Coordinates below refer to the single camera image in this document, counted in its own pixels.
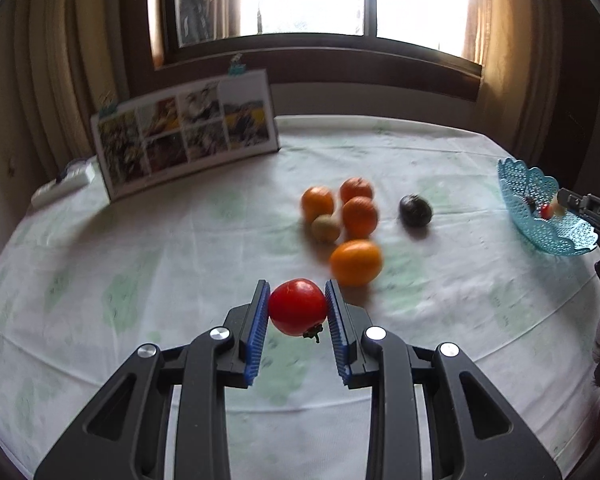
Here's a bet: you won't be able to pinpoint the hanging clothes outside window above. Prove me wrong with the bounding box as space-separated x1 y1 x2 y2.
176 0 221 46

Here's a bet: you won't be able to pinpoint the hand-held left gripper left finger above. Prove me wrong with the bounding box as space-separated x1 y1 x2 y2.
34 280 272 480

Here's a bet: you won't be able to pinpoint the white power strip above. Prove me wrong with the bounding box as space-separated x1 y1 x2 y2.
31 158 97 209

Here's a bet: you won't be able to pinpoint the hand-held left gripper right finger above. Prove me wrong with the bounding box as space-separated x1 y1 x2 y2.
325 278 563 480

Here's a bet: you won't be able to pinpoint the large orange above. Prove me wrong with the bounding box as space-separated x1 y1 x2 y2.
329 240 384 287

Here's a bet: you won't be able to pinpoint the photo collage board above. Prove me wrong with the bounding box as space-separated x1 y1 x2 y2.
90 69 281 202

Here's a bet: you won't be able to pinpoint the dark purple passion fruit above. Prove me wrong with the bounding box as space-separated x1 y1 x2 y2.
398 194 433 227

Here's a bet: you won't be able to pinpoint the light blue lattice basket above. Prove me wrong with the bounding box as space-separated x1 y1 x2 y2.
497 157 599 257

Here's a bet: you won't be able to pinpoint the dark wooden window frame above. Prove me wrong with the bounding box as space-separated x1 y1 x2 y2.
152 0 483 81

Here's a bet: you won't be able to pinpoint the beige curtain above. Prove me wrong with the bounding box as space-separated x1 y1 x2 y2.
462 0 581 161
0 0 153 181

